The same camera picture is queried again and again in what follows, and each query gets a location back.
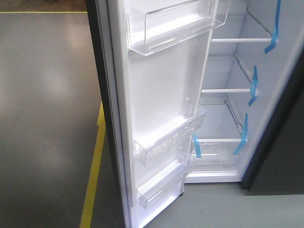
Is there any side-by-side fridge body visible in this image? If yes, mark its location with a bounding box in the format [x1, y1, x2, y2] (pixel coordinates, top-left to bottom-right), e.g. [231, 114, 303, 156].
[185, 0, 304, 187]

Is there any clear middle door bin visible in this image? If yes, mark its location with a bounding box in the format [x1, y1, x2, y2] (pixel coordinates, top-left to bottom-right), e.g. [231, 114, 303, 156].
[133, 113, 206, 166]

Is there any clear door bin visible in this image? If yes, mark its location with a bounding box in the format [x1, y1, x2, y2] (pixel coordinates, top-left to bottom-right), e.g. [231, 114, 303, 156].
[124, 0, 231, 57]
[137, 156, 195, 209]
[133, 113, 206, 166]

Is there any clear lower door bin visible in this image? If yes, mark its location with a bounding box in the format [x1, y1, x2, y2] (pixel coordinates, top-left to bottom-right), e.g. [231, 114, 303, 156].
[137, 156, 195, 209]

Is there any clear upper door bin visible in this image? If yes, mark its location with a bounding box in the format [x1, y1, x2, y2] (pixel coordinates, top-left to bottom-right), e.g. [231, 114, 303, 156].
[124, 0, 231, 57]

